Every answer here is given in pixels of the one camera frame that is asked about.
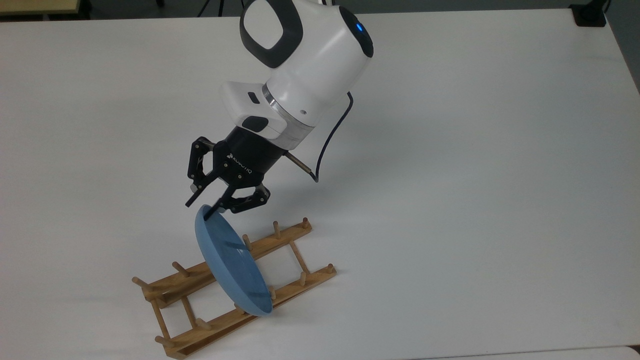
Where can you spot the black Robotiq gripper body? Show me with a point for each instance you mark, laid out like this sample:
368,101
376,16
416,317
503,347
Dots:
247,157

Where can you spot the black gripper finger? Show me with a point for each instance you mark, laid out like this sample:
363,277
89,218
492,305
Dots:
245,200
200,167

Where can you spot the blue round plate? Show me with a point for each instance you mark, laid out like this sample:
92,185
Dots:
232,262

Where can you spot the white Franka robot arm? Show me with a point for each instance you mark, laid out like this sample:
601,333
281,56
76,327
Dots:
312,65

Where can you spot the wooden plate rack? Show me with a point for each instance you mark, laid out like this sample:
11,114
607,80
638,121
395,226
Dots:
190,285

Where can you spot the black tripod legs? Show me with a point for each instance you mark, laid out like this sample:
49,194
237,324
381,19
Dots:
212,7

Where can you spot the light wooden desk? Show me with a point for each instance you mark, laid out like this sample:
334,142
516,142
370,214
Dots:
37,6

